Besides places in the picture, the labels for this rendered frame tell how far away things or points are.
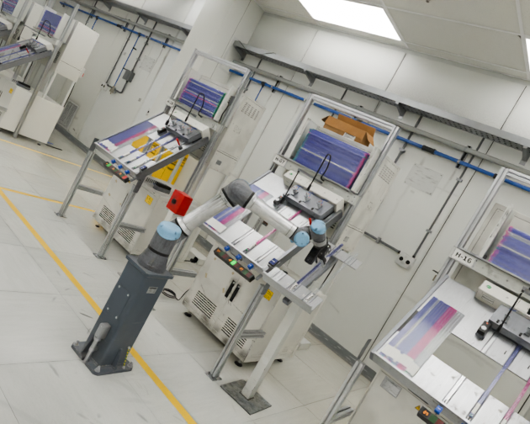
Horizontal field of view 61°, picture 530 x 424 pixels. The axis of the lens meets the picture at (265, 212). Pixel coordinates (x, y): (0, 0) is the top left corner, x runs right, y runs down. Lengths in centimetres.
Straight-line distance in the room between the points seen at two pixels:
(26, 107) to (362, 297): 480
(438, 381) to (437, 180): 246
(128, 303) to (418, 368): 141
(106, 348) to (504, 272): 208
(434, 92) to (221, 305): 292
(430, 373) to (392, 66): 345
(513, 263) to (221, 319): 184
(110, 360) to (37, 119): 478
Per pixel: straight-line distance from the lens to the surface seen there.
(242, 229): 291
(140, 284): 224
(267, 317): 299
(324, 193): 302
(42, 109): 676
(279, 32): 603
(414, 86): 486
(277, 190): 318
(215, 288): 325
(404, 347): 238
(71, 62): 674
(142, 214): 393
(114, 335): 236
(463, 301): 267
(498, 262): 268
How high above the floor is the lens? 127
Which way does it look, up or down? 5 degrees down
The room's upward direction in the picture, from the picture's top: 29 degrees clockwise
